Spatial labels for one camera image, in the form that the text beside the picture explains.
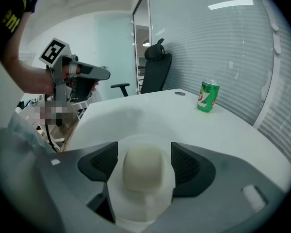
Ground large black office chair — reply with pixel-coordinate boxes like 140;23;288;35
111;38;173;97

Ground black cable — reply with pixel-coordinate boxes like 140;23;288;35
45;93;61;153

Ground person's black t-shirt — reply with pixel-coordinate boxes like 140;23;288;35
0;0;43;48

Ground green soda can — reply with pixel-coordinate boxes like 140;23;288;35
196;79;220;113

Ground white round plate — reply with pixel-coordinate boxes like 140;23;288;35
106;133;177;230

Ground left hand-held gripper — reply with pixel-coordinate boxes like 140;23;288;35
38;37;111;105

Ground person's left forearm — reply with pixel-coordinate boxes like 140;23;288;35
0;11;56;96

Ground person's left hand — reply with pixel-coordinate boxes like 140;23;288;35
63;62;82;82

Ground pale bread roll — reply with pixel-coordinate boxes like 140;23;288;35
122;143;170;193

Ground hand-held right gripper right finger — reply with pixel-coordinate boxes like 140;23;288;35
171;141;286;211

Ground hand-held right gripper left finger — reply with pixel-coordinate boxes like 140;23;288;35
36;141;119;207

